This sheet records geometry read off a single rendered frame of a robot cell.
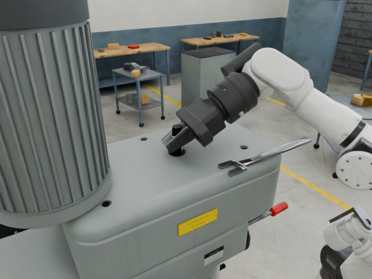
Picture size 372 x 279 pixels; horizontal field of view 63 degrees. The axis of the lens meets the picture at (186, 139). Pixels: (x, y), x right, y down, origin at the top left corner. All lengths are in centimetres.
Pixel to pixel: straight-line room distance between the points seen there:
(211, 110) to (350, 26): 853
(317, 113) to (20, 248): 63
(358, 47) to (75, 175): 868
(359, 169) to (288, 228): 274
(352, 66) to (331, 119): 843
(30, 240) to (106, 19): 686
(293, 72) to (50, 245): 58
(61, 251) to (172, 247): 21
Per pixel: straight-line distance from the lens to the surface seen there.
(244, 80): 63
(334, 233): 93
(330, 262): 114
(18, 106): 42
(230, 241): 72
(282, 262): 303
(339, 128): 64
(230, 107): 61
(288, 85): 62
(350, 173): 64
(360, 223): 90
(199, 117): 61
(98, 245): 52
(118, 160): 63
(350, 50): 906
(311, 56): 666
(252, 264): 295
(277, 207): 81
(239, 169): 59
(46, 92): 42
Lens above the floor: 222
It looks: 28 degrees down
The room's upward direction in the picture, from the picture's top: straight up
